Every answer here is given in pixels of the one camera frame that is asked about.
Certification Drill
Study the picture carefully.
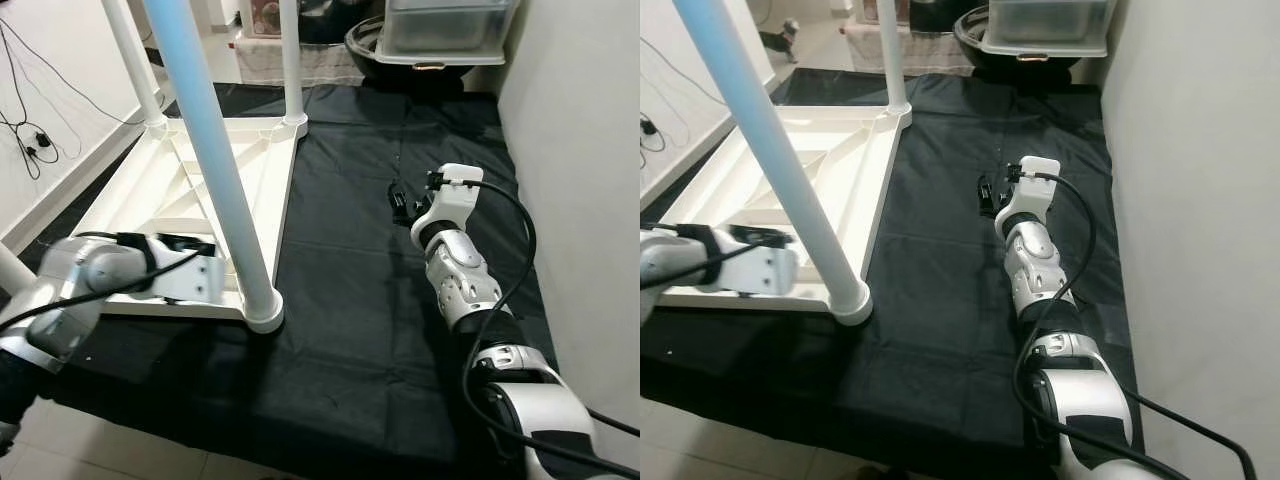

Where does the white plastic table leg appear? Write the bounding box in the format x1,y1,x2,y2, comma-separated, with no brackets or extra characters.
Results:
0,243,38,298
671,0,874,328
143,0,286,334
877,0,913,118
98,0,168,129
279,0,308,128

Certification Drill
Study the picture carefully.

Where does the black round basin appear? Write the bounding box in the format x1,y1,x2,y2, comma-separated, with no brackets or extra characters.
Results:
344,14,503,93
954,4,1108,83

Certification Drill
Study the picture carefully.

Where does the black tablecloth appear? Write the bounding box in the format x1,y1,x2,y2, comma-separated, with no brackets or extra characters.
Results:
640,70,1148,473
38,80,563,473

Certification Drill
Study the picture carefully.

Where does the beige patterned box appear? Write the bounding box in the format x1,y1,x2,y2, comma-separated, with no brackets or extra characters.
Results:
843,24,978,78
230,38,368,88

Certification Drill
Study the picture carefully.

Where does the clear plastic storage box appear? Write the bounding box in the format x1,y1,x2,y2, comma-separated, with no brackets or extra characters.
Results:
377,0,523,68
984,0,1118,58

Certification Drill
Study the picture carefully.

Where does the grey fluffy small dog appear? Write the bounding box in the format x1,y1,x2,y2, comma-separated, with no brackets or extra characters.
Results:
757,17,802,64

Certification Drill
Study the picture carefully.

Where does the orange lid storage box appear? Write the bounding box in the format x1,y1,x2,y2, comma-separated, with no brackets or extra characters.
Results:
248,0,288,38

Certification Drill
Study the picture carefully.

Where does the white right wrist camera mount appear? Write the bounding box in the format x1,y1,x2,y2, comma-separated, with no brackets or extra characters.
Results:
409,162,487,248
994,154,1062,242

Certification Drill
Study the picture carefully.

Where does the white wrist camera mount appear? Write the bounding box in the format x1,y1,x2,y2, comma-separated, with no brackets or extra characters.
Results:
409,162,487,248
994,154,1062,242
148,250,228,308
718,243,802,303

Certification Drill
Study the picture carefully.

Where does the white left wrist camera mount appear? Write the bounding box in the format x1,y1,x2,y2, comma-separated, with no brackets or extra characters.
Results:
148,250,228,308
718,243,802,303

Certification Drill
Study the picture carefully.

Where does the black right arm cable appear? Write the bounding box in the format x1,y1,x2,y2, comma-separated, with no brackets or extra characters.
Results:
1013,168,1258,480
428,173,641,480

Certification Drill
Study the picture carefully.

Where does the black wall cable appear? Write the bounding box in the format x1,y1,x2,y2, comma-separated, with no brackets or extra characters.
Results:
0,18,63,183
0,18,153,128
640,108,668,158
640,33,738,108

